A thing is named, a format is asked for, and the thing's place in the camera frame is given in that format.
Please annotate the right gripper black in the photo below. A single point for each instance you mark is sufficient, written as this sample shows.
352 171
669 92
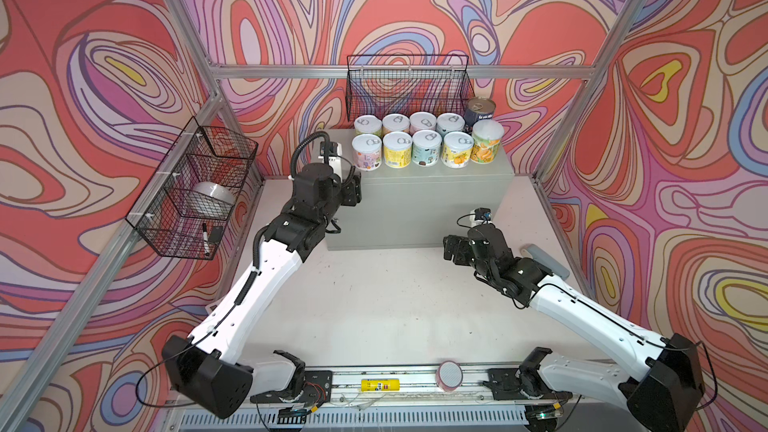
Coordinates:
462 243

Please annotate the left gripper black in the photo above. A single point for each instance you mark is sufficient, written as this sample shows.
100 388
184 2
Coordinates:
351 190

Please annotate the white can red label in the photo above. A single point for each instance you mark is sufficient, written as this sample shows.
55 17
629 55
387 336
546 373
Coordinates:
367 151

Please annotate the white can green label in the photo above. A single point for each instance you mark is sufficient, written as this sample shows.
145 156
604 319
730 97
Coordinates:
368 124

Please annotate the white can yellow orange label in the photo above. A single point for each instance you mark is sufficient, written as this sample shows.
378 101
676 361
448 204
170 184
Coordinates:
456 149

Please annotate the yellow peach can plastic lid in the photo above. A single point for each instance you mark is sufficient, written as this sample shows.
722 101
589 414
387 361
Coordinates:
487 135

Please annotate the white can teal label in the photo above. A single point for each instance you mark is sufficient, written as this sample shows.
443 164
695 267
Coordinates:
426 148

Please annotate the white can pink label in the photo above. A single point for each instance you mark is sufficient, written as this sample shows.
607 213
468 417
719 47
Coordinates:
422 120

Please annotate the light blue spotted can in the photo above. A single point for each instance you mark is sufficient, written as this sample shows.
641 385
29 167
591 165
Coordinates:
449 122

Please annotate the dark blue tomato can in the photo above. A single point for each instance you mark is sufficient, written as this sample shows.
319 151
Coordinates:
478 109

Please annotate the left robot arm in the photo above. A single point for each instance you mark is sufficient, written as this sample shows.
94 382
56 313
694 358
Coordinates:
221 337

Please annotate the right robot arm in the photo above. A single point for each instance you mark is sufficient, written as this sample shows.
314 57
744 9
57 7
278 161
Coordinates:
657 379

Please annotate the grey green stapler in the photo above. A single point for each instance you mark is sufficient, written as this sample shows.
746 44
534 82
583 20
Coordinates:
537 254

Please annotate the grey metal cabinet box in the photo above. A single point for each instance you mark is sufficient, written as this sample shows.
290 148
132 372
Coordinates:
416 207

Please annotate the silver tape roll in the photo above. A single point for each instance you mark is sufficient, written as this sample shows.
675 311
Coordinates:
211 200

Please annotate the black marker pen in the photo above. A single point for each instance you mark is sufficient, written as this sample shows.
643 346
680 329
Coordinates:
205 240

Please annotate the pink tape roll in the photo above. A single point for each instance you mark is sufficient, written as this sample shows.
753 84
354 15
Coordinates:
449 376

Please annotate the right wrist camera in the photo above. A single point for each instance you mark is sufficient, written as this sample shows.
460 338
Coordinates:
481 215

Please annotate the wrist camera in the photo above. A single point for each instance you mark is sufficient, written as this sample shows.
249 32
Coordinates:
331 153
481 215

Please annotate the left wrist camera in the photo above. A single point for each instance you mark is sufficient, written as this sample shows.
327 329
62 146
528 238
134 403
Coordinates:
331 153

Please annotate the back black wire basket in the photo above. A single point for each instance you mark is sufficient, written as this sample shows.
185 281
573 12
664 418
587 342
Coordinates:
400 83

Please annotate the black wire basket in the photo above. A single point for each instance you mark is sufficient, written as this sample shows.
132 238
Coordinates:
400 83
188 216

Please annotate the left black wire basket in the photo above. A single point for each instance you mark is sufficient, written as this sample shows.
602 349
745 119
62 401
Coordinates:
188 216

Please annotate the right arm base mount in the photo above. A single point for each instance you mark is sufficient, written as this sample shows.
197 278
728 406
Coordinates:
521 384

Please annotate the aluminium front rail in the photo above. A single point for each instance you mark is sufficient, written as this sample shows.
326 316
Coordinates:
408 393

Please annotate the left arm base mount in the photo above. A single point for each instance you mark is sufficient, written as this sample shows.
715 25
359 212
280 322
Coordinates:
308 388

